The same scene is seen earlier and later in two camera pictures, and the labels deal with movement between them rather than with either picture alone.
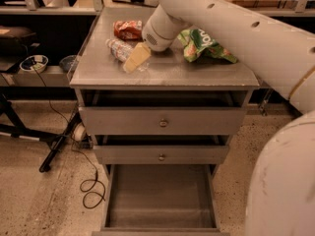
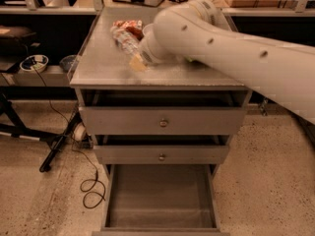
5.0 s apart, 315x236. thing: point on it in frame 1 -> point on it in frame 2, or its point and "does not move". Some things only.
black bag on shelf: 18,41 does not move
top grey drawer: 162,112 does not move
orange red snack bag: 130,29 does not move
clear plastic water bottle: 123,50 -> 126,38
